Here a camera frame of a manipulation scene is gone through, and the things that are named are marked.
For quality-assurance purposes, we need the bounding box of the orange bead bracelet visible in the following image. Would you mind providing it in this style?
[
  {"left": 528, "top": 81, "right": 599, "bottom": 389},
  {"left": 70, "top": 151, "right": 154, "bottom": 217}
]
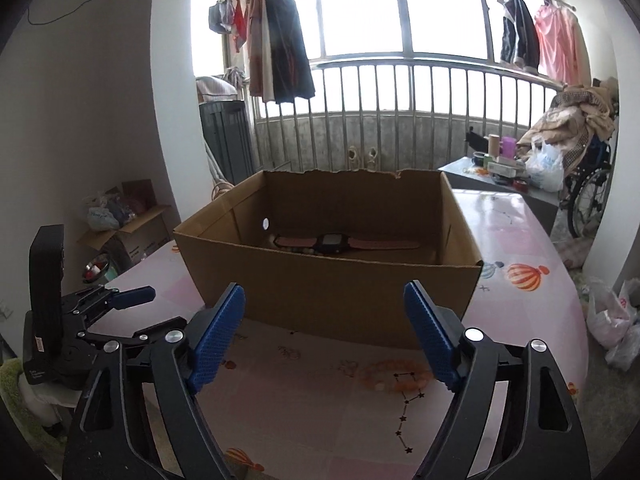
[{"left": 360, "top": 357, "right": 432, "bottom": 392}]

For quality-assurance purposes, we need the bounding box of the floor cardboard box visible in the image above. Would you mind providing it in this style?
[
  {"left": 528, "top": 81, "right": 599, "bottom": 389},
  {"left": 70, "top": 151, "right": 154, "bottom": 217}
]
[{"left": 77, "top": 180, "right": 174, "bottom": 267}]

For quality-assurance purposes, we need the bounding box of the pink hanging shirt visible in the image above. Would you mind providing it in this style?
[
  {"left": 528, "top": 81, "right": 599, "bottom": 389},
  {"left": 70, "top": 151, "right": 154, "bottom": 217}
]
[{"left": 534, "top": 4, "right": 586, "bottom": 86}]

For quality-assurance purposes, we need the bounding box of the pile of beige clothes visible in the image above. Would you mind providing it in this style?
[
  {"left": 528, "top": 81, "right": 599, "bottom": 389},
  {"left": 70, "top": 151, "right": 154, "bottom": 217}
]
[{"left": 517, "top": 77, "right": 620, "bottom": 161}]

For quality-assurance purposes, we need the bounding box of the grey side table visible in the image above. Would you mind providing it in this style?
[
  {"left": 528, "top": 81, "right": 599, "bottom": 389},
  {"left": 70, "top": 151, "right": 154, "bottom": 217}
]
[{"left": 437, "top": 155, "right": 560, "bottom": 236}]

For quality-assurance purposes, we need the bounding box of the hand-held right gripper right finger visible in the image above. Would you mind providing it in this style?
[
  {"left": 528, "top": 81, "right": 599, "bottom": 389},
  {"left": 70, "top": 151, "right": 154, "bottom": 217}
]
[{"left": 403, "top": 280, "right": 591, "bottom": 480}]

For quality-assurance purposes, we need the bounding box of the multicolour dark bead bracelet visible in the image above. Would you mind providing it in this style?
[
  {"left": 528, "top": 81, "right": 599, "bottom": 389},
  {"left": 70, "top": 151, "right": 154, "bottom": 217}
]
[{"left": 270, "top": 235, "right": 321, "bottom": 255}]

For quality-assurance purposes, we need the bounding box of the folded bedding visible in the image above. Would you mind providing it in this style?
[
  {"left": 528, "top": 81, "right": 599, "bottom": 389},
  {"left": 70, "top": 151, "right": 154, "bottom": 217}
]
[{"left": 195, "top": 76, "right": 240, "bottom": 104}]

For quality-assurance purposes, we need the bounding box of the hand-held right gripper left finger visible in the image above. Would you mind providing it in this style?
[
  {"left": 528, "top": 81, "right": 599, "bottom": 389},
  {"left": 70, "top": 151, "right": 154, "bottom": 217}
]
[{"left": 62, "top": 282, "right": 247, "bottom": 480}]

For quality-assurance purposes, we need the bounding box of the grey hanging garment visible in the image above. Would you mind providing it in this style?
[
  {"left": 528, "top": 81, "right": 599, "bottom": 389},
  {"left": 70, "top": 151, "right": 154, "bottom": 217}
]
[{"left": 208, "top": 0, "right": 236, "bottom": 35}]

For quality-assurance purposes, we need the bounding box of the pink strap digital watch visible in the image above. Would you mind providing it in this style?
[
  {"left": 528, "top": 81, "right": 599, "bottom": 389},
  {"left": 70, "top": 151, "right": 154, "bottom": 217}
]
[{"left": 274, "top": 232, "right": 421, "bottom": 256}]

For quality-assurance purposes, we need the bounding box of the metal bowl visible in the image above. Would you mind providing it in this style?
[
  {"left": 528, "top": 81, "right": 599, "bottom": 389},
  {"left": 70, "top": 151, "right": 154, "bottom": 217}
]
[{"left": 82, "top": 255, "right": 111, "bottom": 284}]

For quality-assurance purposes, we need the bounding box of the person's left forearm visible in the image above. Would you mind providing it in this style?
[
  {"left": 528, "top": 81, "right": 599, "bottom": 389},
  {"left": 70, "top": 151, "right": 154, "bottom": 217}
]
[{"left": 0, "top": 357, "right": 81, "bottom": 456}]

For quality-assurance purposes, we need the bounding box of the metal balcony railing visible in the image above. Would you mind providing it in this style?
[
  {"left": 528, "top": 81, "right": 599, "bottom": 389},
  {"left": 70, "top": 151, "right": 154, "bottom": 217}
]
[{"left": 252, "top": 57, "right": 563, "bottom": 171}]

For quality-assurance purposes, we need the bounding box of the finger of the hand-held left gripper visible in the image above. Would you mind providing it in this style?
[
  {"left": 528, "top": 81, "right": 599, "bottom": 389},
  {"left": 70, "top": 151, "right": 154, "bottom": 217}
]
[
  {"left": 75, "top": 316, "right": 189, "bottom": 349},
  {"left": 62, "top": 285, "right": 157, "bottom": 329}
]

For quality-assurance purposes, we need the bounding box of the red hanging garment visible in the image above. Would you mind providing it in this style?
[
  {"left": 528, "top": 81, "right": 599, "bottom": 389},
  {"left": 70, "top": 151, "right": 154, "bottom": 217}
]
[{"left": 232, "top": 0, "right": 249, "bottom": 54}]

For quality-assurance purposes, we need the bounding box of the white flat carton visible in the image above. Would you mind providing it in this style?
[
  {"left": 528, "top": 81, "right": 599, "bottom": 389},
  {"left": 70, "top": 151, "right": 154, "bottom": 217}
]
[{"left": 485, "top": 157, "right": 526, "bottom": 179}]

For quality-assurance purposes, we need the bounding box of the short dark hanging jacket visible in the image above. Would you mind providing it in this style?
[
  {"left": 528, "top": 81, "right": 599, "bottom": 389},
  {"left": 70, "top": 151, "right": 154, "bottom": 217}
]
[{"left": 500, "top": 0, "right": 541, "bottom": 72}]

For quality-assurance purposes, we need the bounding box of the white blue plastic bag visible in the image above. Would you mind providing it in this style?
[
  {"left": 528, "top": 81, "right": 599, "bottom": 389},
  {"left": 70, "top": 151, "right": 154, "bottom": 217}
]
[{"left": 525, "top": 135, "right": 565, "bottom": 193}]

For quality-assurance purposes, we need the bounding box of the white knotted plastic bag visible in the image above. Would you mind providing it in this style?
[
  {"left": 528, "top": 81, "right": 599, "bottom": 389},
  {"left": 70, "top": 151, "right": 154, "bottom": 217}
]
[{"left": 87, "top": 207, "right": 121, "bottom": 232}]

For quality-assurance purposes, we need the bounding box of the wheelchair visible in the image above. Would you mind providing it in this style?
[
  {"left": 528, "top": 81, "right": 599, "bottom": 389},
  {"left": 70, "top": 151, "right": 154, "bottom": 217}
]
[{"left": 562, "top": 135, "right": 614, "bottom": 239}]

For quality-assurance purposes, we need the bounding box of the white red plastic bag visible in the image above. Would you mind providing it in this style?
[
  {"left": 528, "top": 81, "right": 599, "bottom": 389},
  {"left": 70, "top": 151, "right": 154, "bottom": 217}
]
[{"left": 585, "top": 276, "right": 640, "bottom": 372}]

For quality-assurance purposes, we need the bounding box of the large cardboard box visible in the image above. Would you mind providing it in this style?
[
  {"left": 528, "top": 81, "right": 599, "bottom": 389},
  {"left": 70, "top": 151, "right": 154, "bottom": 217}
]
[{"left": 172, "top": 169, "right": 483, "bottom": 351}]

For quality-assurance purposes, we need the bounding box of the grey cabinet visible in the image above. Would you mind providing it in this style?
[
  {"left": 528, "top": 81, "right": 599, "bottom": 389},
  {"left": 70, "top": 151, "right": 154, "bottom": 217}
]
[{"left": 198, "top": 100, "right": 255, "bottom": 186}]

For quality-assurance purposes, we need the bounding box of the long dark hanging jacket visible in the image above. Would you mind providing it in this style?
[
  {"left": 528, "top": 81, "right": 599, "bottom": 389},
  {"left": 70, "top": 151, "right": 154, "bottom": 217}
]
[{"left": 262, "top": 0, "right": 317, "bottom": 106}]

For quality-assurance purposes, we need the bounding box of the tan hanging garment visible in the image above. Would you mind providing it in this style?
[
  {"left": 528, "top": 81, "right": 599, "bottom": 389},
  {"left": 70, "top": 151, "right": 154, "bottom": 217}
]
[{"left": 247, "top": 0, "right": 274, "bottom": 99}]

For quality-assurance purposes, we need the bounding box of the pink balloon print tablecloth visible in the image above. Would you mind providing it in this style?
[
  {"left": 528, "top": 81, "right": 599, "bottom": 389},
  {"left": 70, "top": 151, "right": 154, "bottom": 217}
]
[{"left": 90, "top": 187, "right": 591, "bottom": 480}]

